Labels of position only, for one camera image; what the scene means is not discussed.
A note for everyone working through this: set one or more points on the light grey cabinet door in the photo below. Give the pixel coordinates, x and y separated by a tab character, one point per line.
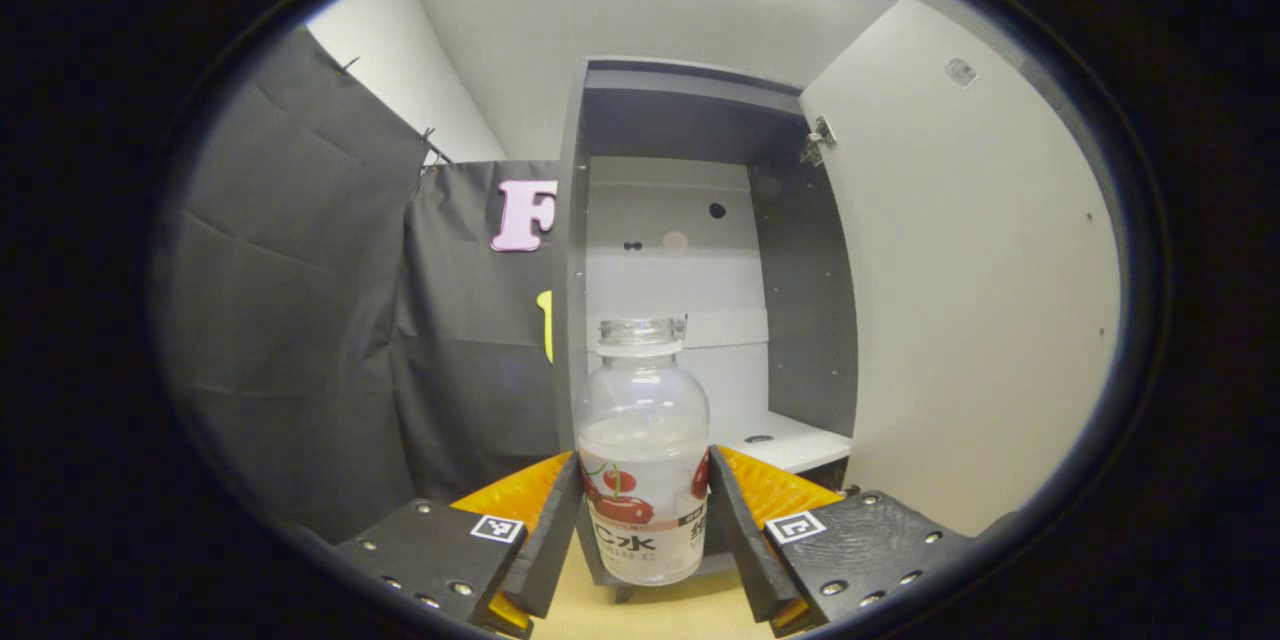
980	320

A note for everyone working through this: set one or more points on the black backdrop cloth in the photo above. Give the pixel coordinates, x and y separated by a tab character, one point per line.
300	320

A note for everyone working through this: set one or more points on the clear plastic bottle red label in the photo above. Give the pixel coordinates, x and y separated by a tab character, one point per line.
640	420

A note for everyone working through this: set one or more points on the white cabinet shelf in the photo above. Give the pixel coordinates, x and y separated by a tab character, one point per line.
790	445

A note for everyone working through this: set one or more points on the metal door hinge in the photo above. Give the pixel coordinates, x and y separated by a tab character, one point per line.
815	135

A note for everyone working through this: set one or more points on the dark grey cabinet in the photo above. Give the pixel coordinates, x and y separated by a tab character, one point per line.
810	320

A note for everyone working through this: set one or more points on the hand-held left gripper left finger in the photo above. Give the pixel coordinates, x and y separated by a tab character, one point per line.
550	560

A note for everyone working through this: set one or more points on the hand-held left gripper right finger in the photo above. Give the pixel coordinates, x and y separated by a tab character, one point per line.
745	550

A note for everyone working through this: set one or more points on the small black cloth clip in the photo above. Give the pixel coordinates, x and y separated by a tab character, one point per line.
347	65
430	142

